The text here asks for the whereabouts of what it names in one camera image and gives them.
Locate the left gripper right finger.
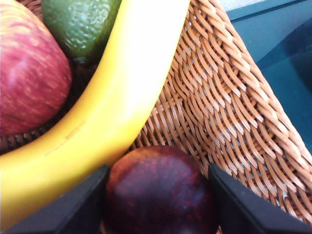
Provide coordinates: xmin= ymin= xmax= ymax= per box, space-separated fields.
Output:
xmin=208 ymin=162 xmax=312 ymax=234

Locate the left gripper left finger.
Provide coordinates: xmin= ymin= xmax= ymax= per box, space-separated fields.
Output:
xmin=4 ymin=164 xmax=111 ymax=234

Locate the dark red plum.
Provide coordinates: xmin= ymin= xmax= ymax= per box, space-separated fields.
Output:
xmin=103 ymin=145 xmax=221 ymax=234

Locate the brown wicker basket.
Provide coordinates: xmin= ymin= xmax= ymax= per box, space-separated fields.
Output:
xmin=0 ymin=0 xmax=312 ymax=234

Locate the yellow banana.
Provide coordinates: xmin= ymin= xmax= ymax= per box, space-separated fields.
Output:
xmin=0 ymin=0 xmax=191 ymax=231

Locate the red apple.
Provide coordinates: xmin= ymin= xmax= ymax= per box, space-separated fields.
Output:
xmin=0 ymin=0 xmax=73 ymax=136

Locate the black rectangular tray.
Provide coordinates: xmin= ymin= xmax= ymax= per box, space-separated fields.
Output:
xmin=224 ymin=0 xmax=312 ymax=149

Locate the green avocado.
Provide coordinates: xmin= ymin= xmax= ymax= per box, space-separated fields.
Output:
xmin=40 ymin=0 xmax=122 ymax=64

